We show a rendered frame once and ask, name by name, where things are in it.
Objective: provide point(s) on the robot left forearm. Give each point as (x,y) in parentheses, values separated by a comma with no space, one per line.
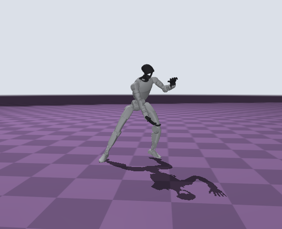
(168,87)

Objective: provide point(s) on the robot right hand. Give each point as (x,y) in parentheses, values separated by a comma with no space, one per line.
(149,120)

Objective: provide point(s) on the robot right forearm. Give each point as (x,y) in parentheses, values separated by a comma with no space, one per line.
(143,109)

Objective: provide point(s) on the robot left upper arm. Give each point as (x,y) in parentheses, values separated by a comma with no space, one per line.
(159,84)

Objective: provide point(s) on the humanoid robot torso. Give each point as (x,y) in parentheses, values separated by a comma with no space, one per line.
(144,88)

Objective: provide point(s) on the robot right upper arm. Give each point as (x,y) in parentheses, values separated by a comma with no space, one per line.
(135,89)

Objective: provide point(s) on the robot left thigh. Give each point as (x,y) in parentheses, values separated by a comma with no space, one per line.
(152,114)

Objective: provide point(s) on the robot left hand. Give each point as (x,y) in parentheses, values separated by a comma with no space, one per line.
(173,81)

